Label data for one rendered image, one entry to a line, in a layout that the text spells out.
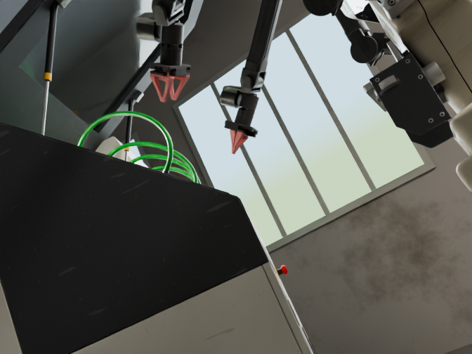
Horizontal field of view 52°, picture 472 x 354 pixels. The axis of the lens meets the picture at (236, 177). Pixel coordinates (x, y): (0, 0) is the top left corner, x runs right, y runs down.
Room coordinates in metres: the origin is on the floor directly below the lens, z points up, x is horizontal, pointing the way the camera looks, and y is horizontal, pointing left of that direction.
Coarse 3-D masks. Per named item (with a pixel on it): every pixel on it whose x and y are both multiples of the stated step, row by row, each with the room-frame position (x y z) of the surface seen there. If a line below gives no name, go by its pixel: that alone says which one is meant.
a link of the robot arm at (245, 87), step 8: (248, 80) 1.43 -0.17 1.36; (224, 88) 1.51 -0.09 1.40; (232, 88) 1.50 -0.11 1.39; (240, 88) 1.48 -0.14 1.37; (248, 88) 1.45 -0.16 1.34; (256, 88) 1.52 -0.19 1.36; (224, 96) 1.51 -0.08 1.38; (232, 96) 1.50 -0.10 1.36; (224, 104) 1.53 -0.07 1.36; (232, 104) 1.51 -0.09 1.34
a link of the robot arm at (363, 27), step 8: (336, 16) 1.28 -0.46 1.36; (344, 16) 1.27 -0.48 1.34; (344, 24) 1.28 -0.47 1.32; (352, 24) 1.27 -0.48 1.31; (360, 24) 1.27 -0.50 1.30; (344, 32) 1.30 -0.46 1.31; (352, 32) 1.26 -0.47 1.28; (360, 32) 1.25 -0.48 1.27; (368, 32) 1.32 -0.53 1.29; (352, 40) 1.27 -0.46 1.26; (360, 40) 1.26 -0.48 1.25; (368, 40) 1.26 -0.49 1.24; (352, 48) 1.28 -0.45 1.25; (360, 48) 1.27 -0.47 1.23; (368, 48) 1.27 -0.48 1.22; (376, 48) 1.26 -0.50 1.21; (352, 56) 1.29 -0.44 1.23; (360, 56) 1.28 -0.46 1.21; (368, 56) 1.28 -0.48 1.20
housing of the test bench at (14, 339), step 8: (0, 280) 1.08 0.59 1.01; (0, 288) 1.08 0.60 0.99; (0, 296) 1.08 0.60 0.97; (0, 304) 1.08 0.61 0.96; (0, 312) 1.08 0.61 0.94; (8, 312) 1.08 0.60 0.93; (0, 320) 1.08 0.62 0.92; (8, 320) 1.08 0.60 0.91; (0, 328) 1.08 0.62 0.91; (8, 328) 1.08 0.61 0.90; (0, 336) 1.08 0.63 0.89; (8, 336) 1.08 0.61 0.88; (16, 336) 1.08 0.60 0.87; (0, 344) 1.08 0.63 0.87; (8, 344) 1.08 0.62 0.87; (16, 344) 1.08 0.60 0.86; (0, 352) 1.08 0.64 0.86; (8, 352) 1.08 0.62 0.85; (16, 352) 1.08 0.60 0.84
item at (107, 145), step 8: (112, 136) 1.79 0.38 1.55; (104, 144) 1.78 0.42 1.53; (112, 144) 1.78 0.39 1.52; (120, 144) 1.80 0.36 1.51; (104, 152) 1.78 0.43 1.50; (120, 152) 1.78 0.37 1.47; (128, 152) 1.85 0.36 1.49; (128, 160) 1.78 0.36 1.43; (280, 280) 2.14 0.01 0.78; (288, 296) 2.35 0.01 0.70
